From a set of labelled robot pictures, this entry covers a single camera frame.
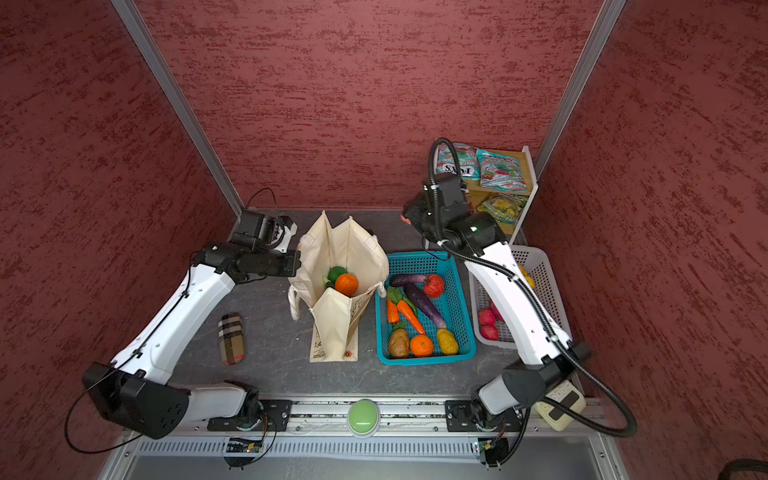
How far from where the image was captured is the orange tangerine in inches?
32.4

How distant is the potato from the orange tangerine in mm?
18

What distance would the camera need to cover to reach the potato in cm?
83

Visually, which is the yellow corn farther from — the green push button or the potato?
the green push button

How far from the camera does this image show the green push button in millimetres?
719

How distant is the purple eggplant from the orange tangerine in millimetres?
79

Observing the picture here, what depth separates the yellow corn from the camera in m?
0.83

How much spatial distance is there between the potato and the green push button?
0.14 meters

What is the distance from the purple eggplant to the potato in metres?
0.10
